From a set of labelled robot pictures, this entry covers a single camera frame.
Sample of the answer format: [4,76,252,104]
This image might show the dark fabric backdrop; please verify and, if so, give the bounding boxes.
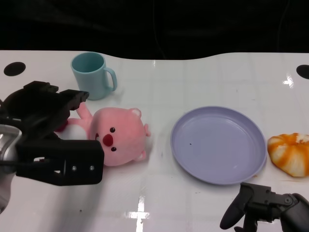
[0,0,309,61]

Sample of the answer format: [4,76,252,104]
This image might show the orange white round bread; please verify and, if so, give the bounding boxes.
[267,132,309,178]

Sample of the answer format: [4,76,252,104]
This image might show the black round table grommet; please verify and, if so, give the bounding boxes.
[295,64,309,80]
[3,61,26,77]

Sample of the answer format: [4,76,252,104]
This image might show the purple plastic plate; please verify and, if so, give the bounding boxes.
[170,106,267,186]

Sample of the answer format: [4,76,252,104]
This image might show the teal plastic mug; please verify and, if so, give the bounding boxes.
[70,52,118,101]

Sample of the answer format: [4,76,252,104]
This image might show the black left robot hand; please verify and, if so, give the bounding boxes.
[0,81,105,187]

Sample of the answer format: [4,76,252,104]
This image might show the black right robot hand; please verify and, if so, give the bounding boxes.
[219,182,309,232]

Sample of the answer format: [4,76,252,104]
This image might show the pink plush doll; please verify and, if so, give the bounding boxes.
[54,102,152,167]

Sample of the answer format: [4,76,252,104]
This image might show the thin black background cable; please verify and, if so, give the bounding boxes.
[154,23,170,60]
[277,0,290,56]

